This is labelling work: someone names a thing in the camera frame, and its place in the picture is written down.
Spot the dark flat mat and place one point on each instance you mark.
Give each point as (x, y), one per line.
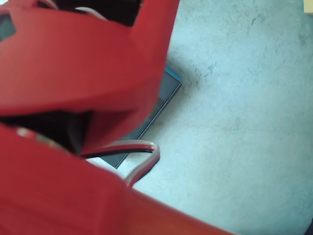
(168, 88)

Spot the beige wooden object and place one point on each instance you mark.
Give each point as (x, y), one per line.
(308, 6)

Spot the red robot arm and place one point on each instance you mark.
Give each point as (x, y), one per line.
(61, 61)

